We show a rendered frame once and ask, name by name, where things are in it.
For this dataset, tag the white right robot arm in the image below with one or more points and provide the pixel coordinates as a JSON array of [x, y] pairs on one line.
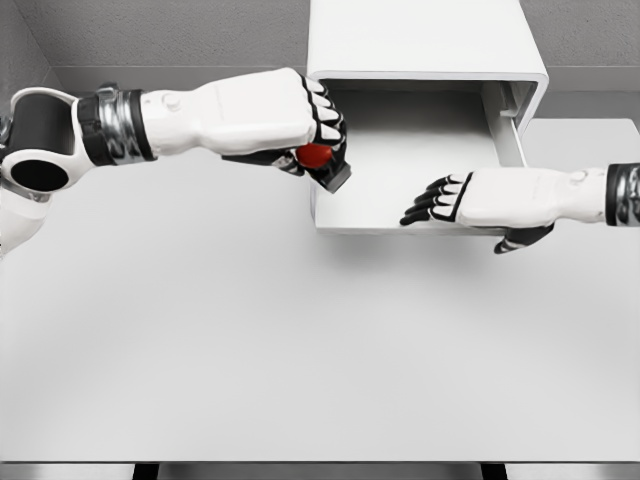
[[585, 195]]

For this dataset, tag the black load switch red button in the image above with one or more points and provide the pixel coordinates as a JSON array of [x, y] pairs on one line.
[[314, 156]]

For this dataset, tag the white tabletop storage cabinet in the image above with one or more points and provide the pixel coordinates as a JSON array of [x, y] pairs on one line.
[[420, 40]]

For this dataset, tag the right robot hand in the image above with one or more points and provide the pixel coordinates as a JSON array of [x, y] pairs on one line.
[[505, 195]]

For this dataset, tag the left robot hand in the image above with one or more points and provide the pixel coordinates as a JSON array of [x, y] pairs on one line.
[[260, 110]]

